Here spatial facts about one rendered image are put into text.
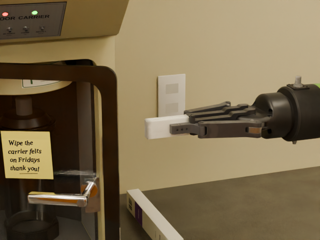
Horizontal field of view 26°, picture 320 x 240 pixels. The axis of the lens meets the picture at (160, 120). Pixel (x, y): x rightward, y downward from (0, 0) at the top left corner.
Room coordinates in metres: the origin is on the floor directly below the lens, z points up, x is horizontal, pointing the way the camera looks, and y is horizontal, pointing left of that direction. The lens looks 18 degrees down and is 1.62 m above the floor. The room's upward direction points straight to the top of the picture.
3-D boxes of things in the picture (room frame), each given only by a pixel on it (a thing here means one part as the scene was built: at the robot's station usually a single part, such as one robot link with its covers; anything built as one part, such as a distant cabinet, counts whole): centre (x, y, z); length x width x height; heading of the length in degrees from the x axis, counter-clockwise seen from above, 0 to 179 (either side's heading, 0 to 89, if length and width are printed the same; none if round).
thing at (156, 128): (1.03, -0.01, 1.28); 0.07 x 0.01 x 0.03; 109
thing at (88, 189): (0.95, 0.14, 1.20); 0.10 x 0.05 x 0.03; 82
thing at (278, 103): (1.08, -0.16, 1.28); 0.09 x 0.08 x 0.07; 109
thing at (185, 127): (1.02, -0.04, 1.28); 0.05 x 0.03 x 0.01; 109
